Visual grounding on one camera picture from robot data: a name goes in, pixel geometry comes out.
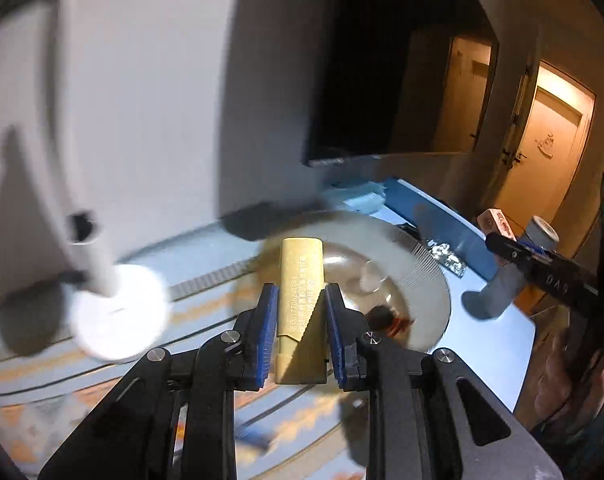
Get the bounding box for silver foil packet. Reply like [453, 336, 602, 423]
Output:
[427, 240, 467, 278]

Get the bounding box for person's right hand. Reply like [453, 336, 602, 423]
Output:
[534, 330, 604, 434]

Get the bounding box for clear plastic cup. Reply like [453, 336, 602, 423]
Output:
[356, 260, 388, 295]

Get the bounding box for white desk lamp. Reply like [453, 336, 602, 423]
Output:
[0, 0, 172, 362]

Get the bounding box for wooden door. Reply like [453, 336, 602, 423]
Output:
[495, 62, 596, 235]

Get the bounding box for black wall television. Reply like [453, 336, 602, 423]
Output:
[305, 0, 500, 166]

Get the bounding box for amber ribbed glass bowl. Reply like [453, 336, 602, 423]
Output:
[255, 211, 452, 351]

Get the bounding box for red figurine toy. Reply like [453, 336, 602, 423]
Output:
[365, 304, 414, 337]

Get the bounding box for grey cylindrical speaker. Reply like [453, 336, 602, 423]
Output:
[462, 216, 559, 320]

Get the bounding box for pink cartoon card box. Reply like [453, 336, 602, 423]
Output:
[477, 208, 517, 240]

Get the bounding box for blue tissue pack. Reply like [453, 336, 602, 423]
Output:
[323, 181, 386, 214]

